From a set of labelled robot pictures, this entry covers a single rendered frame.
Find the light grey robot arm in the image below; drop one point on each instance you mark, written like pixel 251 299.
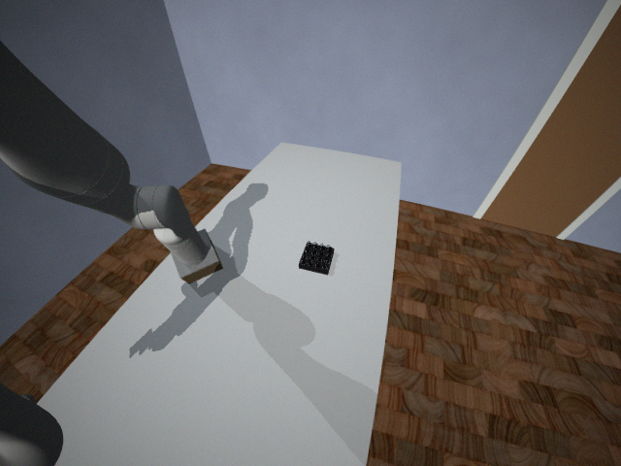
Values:
pixel 50 148

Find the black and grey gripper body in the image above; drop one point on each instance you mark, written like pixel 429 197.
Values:
pixel 29 397

